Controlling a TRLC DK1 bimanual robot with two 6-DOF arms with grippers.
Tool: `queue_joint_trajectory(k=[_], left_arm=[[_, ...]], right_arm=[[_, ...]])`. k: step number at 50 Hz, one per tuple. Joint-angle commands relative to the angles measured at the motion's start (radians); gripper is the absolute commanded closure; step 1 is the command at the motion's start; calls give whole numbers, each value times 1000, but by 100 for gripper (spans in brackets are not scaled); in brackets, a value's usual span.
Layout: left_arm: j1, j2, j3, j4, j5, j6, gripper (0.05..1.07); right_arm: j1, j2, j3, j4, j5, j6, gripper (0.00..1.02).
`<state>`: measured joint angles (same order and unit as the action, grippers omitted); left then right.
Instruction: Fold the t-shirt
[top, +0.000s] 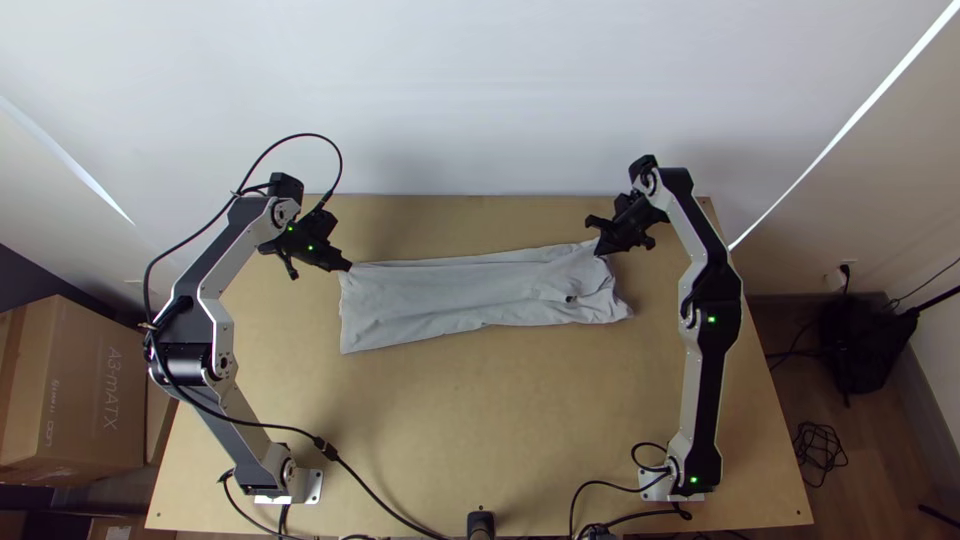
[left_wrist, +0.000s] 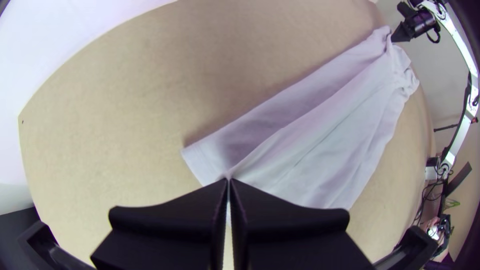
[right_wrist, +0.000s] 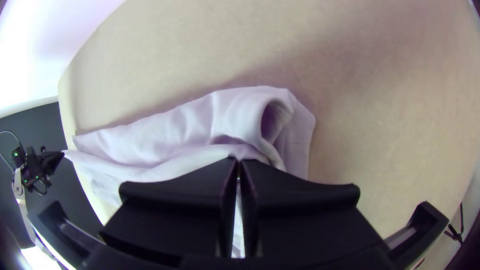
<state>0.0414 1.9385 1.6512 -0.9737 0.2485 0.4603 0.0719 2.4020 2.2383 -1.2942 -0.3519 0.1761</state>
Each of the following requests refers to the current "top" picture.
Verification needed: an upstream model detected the light grey t-shirt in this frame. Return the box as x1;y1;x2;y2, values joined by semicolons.
337;238;635;355

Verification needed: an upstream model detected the black bag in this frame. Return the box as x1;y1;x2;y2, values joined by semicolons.
815;294;921;397

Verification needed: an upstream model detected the large cardboard box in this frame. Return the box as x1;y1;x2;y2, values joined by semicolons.
0;293;149;487

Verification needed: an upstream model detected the small cardboard box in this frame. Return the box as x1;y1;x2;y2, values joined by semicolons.
86;515;178;540

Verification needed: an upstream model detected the coiled black cable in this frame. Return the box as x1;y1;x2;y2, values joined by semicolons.
791;419;850;471

